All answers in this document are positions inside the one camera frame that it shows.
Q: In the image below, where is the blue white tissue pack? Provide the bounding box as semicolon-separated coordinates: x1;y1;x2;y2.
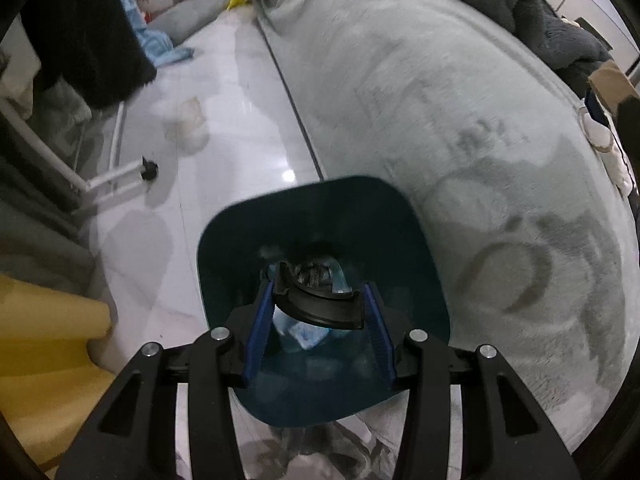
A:
272;308;332;353

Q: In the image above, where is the yellow curtain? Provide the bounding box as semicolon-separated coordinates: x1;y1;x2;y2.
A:
1;275;114;476

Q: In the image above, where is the black hanging garment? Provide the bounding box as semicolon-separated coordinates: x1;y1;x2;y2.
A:
21;0;156;110

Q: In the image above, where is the dark grey fleece blanket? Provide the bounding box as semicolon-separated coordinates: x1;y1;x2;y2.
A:
460;0;611;98

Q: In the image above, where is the black curved plastic piece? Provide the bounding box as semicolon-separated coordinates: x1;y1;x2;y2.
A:
264;258;364;330

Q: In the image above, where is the grey floor cushion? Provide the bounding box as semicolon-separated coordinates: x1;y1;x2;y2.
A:
148;0;230;46

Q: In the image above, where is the white clothes rack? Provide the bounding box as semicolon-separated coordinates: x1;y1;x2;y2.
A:
0;94;161;212

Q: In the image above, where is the light blue hanging garment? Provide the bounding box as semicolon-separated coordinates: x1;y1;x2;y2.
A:
120;0;194;68

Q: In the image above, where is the brown tape roll with plastic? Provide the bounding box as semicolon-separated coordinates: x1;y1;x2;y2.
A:
579;61;639;197

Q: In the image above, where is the dark teal trash bin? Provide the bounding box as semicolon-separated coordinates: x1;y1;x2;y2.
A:
196;177;450;427

